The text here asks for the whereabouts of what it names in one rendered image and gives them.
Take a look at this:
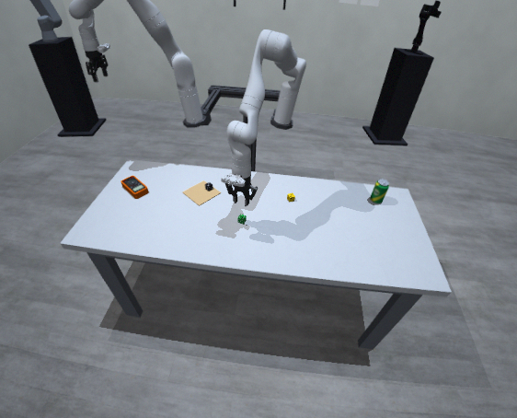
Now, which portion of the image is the orange pocket multimeter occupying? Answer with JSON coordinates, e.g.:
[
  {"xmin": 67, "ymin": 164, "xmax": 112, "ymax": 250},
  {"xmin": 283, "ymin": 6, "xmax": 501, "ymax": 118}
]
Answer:
[{"xmin": 121, "ymin": 176, "xmax": 149, "ymax": 199}]

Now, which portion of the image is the green drink can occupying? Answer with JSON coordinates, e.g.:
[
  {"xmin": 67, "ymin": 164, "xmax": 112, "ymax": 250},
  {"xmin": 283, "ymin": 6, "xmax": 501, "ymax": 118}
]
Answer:
[{"xmin": 370, "ymin": 179, "xmax": 389, "ymax": 203}]

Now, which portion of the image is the green die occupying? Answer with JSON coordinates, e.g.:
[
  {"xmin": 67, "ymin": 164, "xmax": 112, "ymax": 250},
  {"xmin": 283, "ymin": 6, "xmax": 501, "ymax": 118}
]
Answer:
[{"xmin": 237, "ymin": 214, "xmax": 247, "ymax": 225}]

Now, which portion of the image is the tan square mat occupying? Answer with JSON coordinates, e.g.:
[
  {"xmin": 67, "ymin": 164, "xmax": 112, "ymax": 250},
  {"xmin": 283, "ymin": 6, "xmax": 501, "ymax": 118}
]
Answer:
[{"xmin": 182, "ymin": 181, "xmax": 221, "ymax": 206}]

